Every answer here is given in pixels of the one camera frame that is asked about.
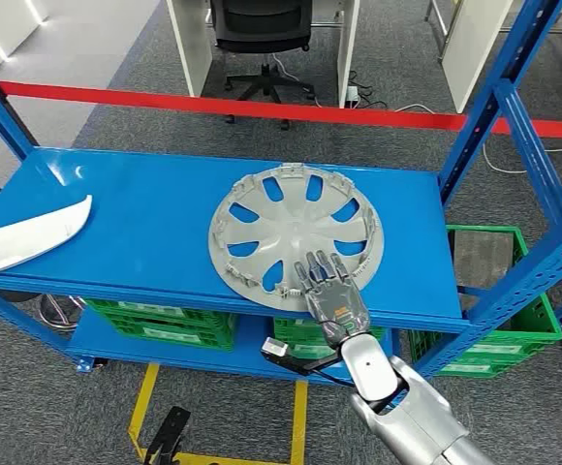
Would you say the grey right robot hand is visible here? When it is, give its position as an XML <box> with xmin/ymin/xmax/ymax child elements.
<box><xmin>294</xmin><ymin>251</ymin><xmax>372</xmax><ymax>351</ymax></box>

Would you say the grey plastic wheel cover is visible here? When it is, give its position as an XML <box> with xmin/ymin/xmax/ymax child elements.
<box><xmin>207</xmin><ymin>163</ymin><xmax>385</xmax><ymax>314</ymax></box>

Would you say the blue metal shelf rack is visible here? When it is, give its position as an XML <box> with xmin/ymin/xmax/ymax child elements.
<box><xmin>0</xmin><ymin>0</ymin><xmax>562</xmax><ymax>438</ymax></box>

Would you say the white curved plastic part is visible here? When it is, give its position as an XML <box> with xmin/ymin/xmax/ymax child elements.
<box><xmin>0</xmin><ymin>194</ymin><xmax>93</xmax><ymax>279</ymax></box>

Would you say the green plastic crate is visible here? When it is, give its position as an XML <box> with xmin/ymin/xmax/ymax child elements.
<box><xmin>273</xmin><ymin>316</ymin><xmax>387</xmax><ymax>360</ymax></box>
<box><xmin>84</xmin><ymin>297</ymin><xmax>239</xmax><ymax>353</ymax></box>
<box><xmin>409</xmin><ymin>224</ymin><xmax>562</xmax><ymax>379</ymax></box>

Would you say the black robot foot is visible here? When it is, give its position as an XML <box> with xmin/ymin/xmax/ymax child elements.
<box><xmin>143</xmin><ymin>406</ymin><xmax>191</xmax><ymax>465</ymax></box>

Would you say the red barrier tape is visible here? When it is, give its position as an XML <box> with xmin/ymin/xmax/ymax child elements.
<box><xmin>0</xmin><ymin>79</ymin><xmax>562</xmax><ymax>140</ymax></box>

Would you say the black office chair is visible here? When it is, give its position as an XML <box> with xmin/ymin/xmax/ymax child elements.
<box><xmin>209</xmin><ymin>0</ymin><xmax>316</xmax><ymax>132</ymax></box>

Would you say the white desk panel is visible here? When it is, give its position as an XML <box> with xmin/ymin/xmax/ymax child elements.
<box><xmin>424</xmin><ymin>0</ymin><xmax>514</xmax><ymax>115</ymax></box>

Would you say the white office desk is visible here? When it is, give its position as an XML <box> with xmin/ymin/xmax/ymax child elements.
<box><xmin>166</xmin><ymin>0</ymin><xmax>361</xmax><ymax>109</ymax></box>

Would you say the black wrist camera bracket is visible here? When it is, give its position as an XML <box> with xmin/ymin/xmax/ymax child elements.
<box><xmin>261</xmin><ymin>349</ymin><xmax>356</xmax><ymax>389</ymax></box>

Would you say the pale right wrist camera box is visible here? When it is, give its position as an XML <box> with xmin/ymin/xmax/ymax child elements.
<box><xmin>261</xmin><ymin>338</ymin><xmax>289</xmax><ymax>359</ymax></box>

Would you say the white floor cable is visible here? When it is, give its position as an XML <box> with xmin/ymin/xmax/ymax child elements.
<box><xmin>481</xmin><ymin>138</ymin><xmax>562</xmax><ymax>175</ymax></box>

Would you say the black barrier post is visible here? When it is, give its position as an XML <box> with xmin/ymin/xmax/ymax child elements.
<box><xmin>0</xmin><ymin>69</ymin><xmax>86</xmax><ymax>333</ymax></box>

